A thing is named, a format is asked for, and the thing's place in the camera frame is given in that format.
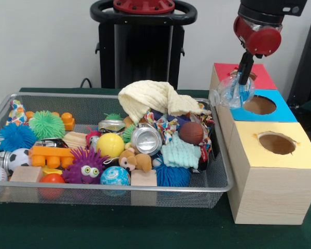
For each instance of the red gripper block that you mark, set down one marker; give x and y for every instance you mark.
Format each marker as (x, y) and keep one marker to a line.
(264, 41)

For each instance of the crushed clear plastic bottle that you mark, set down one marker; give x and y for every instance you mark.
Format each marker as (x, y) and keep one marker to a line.
(228, 93)

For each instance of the cream knitted cloth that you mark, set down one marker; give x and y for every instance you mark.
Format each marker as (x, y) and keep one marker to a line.
(150, 96)

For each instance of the blue spiky rubber ball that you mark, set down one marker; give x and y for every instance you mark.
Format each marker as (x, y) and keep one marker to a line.
(15, 135)

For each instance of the wooden box with three holes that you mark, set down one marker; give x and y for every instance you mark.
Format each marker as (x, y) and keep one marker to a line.
(269, 194)

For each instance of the shallow silver mesh bin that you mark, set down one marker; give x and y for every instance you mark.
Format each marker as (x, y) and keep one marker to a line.
(171, 199)

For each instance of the black upright panel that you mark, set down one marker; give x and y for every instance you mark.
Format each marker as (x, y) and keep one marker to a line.
(308, 64)

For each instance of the brown toy football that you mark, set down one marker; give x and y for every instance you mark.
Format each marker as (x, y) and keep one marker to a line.
(191, 132)

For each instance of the smooth yellow ball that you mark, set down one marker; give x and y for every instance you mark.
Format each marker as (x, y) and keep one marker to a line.
(110, 145)

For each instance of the blue white patterned ball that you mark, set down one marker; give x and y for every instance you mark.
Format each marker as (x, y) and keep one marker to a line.
(115, 176)

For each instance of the purple spiky ball with eyes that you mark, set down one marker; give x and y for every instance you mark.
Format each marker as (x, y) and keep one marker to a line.
(79, 163)

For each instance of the dark green table cloth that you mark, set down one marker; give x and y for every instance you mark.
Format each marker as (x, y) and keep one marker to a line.
(119, 228)

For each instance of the green spiky ball with eyes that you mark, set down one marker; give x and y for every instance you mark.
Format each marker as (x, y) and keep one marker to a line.
(47, 124)

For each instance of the orange toy building brick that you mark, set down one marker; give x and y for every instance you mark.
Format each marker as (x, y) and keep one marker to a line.
(50, 153)

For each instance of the red orange ball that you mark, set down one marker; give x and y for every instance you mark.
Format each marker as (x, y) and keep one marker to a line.
(52, 179)

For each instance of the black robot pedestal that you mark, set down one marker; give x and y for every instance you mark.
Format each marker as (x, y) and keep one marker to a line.
(142, 52)

